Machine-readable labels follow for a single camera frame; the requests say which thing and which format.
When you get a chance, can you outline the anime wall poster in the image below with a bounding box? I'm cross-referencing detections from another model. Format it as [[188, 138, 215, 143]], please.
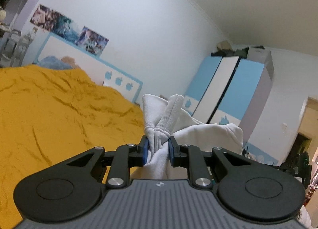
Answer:
[[30, 5, 108, 57]]

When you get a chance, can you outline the white small garment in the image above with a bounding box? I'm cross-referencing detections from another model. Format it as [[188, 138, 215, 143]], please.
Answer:
[[132, 94, 243, 180]]

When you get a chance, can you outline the mustard yellow bed sheet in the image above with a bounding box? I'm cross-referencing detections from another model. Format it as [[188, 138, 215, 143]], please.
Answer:
[[1, 65, 143, 228]]

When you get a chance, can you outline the white blue headboard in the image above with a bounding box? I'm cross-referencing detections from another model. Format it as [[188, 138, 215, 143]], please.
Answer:
[[36, 33, 143, 103]]

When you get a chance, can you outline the grey shelf unit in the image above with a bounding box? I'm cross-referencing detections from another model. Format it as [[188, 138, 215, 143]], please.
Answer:
[[0, 0, 38, 68]]

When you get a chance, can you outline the blue white wardrobe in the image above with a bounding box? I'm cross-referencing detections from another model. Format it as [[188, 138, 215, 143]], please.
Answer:
[[183, 56, 272, 143]]

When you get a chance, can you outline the blue pillow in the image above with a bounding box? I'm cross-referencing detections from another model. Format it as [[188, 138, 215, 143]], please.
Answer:
[[37, 56, 73, 70]]

